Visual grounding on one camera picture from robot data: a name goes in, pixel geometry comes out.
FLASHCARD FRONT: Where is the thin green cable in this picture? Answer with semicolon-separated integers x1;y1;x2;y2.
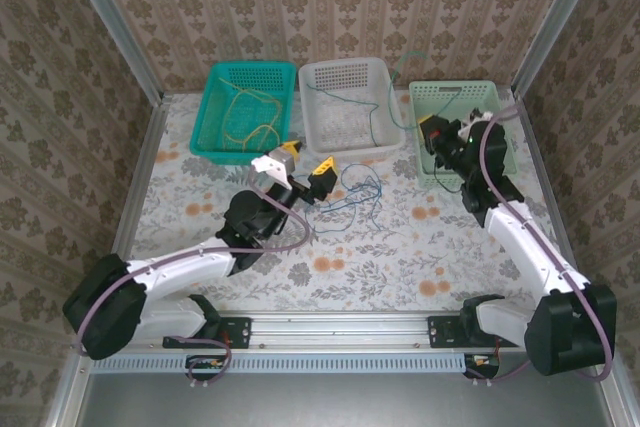
305;50;464;146

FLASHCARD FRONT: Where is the light green plastic basket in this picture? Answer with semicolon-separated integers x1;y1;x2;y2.
408;80;519;189

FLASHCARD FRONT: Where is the white plastic basket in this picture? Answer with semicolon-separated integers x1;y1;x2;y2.
298;57;406;156

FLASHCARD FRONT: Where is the teal plastic basket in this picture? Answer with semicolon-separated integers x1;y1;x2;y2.
189;60;297;167

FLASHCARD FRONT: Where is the floral patterned table cover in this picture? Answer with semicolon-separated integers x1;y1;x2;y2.
117;89;584;313

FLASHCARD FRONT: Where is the grey metal panel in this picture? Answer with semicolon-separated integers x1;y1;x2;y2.
74;351;619;427

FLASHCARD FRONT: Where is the right gripper thin black wire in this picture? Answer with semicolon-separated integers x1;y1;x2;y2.
432;162;469;194

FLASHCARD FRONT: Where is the right aluminium side rail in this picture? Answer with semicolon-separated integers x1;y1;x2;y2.
514;91;592;309

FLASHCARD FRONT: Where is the aluminium side rail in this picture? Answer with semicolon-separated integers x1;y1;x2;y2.
514;91;592;309
94;94;169;316

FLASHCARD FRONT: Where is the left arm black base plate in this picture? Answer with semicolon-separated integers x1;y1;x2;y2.
162;315;251;351

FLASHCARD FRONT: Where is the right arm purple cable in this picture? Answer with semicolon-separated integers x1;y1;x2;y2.
469;104;615;384

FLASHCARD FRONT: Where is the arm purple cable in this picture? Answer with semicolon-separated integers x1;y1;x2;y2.
72;169;314;384
469;104;615;384

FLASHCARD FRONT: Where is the left aluminium side rail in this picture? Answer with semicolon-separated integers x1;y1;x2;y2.
94;94;169;316

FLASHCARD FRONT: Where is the aluminium mounting rail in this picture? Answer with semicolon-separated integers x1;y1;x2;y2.
74;310;609;349

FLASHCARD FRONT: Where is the right aluminium frame post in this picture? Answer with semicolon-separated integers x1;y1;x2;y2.
512;0;609;98

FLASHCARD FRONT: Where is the aluminium frame post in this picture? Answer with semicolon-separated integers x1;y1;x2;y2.
512;0;609;98
57;0;166;104

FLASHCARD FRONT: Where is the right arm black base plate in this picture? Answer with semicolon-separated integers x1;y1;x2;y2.
427;315;521;349

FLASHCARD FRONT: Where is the grey slotted cable duct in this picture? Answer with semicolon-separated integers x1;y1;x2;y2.
92;352;469;374

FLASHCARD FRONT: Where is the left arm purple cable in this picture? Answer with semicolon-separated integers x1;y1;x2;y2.
72;169;314;384

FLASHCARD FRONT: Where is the left aluminium frame post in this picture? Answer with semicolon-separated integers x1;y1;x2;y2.
57;0;166;104

